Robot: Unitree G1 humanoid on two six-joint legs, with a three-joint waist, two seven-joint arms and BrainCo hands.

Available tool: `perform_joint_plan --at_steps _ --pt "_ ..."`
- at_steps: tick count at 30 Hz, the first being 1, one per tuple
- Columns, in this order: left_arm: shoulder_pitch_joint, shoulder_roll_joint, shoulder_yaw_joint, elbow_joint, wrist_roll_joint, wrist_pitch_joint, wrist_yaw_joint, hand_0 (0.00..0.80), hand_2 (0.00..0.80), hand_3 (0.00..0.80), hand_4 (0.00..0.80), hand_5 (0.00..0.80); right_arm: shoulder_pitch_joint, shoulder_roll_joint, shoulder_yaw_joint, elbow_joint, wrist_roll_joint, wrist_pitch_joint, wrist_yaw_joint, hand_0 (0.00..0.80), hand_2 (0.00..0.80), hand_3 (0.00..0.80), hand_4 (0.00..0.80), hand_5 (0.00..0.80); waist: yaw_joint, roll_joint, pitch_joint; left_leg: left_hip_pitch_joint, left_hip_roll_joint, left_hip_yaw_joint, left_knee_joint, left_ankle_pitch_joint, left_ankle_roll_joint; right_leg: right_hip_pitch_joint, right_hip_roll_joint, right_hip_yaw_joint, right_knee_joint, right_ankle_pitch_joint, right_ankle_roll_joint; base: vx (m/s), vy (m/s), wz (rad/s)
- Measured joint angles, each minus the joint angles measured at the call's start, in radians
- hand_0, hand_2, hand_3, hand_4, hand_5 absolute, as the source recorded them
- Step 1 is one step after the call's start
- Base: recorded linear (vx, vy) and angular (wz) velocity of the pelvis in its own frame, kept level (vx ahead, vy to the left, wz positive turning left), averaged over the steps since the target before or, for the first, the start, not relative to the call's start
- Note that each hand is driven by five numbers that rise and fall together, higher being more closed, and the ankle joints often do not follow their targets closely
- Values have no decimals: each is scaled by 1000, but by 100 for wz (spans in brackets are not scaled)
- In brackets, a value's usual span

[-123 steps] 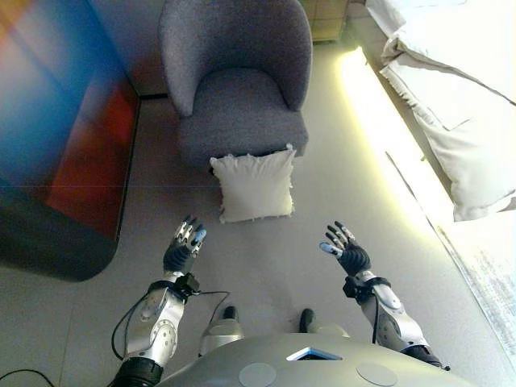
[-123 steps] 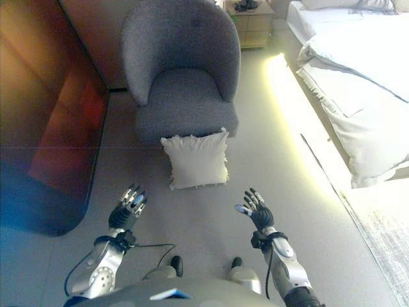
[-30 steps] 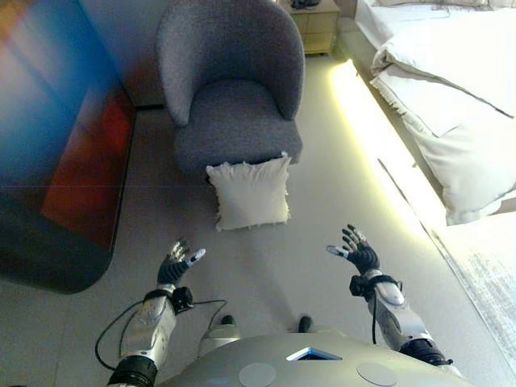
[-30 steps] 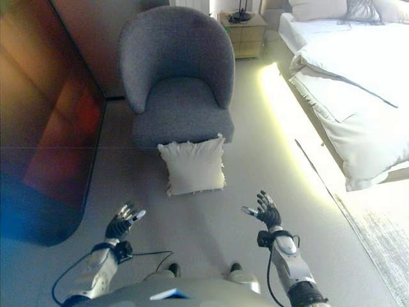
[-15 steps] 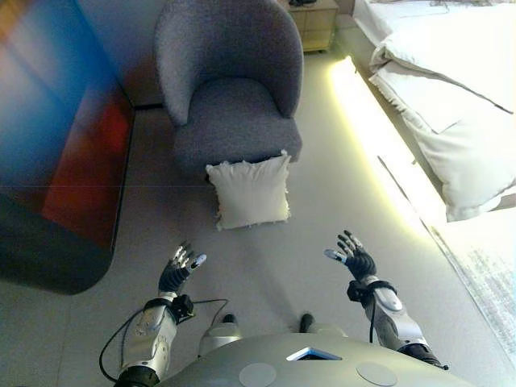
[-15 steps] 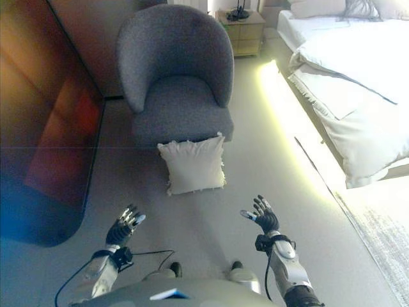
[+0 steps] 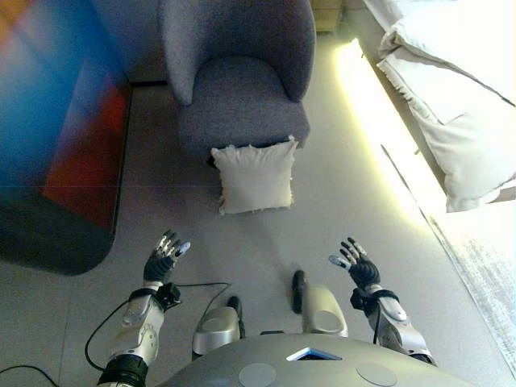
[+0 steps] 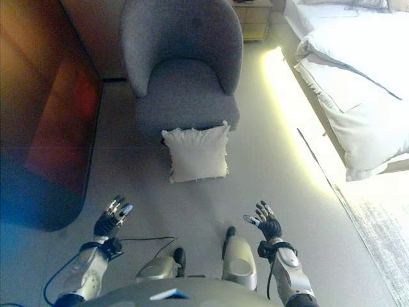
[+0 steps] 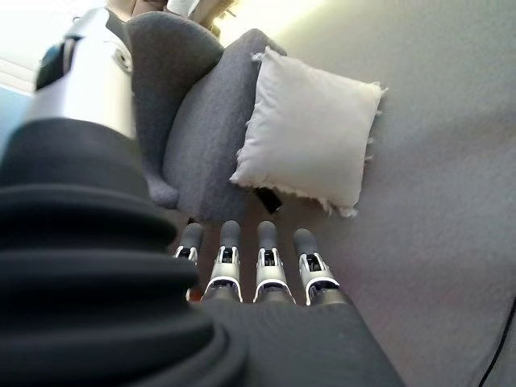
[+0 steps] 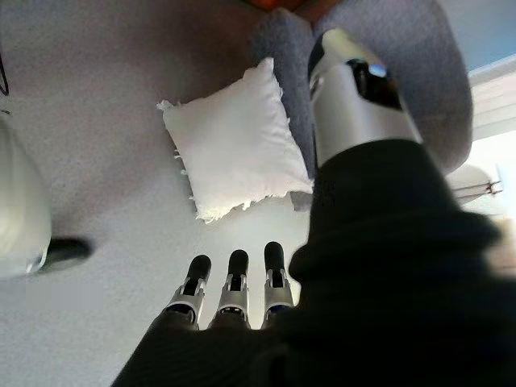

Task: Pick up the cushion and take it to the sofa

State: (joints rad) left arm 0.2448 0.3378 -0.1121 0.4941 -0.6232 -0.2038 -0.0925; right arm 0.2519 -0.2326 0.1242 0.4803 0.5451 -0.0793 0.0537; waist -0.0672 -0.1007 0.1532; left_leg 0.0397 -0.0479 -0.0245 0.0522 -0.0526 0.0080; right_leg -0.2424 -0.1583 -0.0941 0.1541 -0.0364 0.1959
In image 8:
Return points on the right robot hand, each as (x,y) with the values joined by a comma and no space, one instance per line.
(270,225)

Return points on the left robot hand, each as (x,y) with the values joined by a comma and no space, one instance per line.
(107,222)

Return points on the white fringed cushion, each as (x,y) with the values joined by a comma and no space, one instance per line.
(198,153)

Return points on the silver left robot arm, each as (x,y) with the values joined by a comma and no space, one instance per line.
(87,275)

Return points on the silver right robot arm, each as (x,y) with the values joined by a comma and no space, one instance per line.
(289,272)

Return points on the silver right robot leg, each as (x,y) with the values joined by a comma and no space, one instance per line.
(239,262)

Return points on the silver robot leg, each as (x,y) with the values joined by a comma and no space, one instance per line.
(239,262)
(158,268)

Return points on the silver left robot leg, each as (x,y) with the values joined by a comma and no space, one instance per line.
(158,268)

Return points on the silver robot torso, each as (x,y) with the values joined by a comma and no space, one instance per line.
(134,295)

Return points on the grey patterned rug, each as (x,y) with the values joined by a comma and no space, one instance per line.
(380,240)

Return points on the reddish brown wooden cabinet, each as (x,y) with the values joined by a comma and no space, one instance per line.
(44,112)

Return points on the bed with white duvet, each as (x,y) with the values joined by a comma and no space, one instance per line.
(361,80)

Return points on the light wooden nightstand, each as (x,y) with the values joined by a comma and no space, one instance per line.
(254,19)

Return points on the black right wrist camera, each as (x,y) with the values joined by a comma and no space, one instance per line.
(264,249)

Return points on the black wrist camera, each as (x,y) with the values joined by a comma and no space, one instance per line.
(115,247)
(264,249)

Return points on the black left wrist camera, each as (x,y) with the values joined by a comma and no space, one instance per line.
(115,247)

